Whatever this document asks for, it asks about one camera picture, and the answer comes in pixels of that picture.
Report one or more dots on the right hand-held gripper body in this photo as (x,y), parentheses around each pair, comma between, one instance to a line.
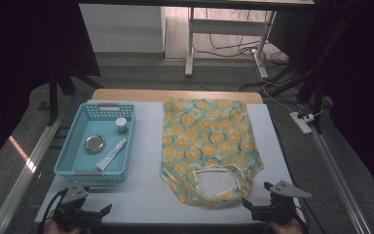
(279,211)

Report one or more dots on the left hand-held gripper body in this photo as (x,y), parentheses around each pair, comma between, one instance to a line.
(74,211)

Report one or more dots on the light blue plastic basket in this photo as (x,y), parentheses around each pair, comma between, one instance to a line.
(78,162)

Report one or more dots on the white tube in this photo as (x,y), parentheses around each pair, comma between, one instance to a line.
(110,156)

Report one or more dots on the round metal tin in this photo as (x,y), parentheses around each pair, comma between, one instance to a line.
(94,144)

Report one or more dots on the small jar with white lid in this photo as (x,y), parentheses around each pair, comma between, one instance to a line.
(121,125)

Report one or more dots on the lemon print cloth bag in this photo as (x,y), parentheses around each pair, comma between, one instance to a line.
(207,136)

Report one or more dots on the person's right hand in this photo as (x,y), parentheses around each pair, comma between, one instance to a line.
(285,229)

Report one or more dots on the person's left hand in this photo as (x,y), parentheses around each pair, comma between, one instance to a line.
(55,229)

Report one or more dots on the white table mat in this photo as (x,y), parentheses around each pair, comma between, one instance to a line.
(146,195)

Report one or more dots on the white power strip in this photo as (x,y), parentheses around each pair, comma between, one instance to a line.
(300,123)

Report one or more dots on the black tripod stand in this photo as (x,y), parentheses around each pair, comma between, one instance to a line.
(52,97)

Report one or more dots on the black metal stand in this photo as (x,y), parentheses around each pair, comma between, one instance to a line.
(318,97)

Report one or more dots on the wooden table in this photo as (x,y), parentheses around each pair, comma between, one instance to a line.
(142,95)

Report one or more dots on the black curtain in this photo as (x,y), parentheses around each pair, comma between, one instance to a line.
(19,48)
(370,81)

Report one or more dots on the aluminium rail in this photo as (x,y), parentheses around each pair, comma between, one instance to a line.
(337,182)
(22,182)

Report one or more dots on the white frame desk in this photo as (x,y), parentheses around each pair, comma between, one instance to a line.
(224,26)

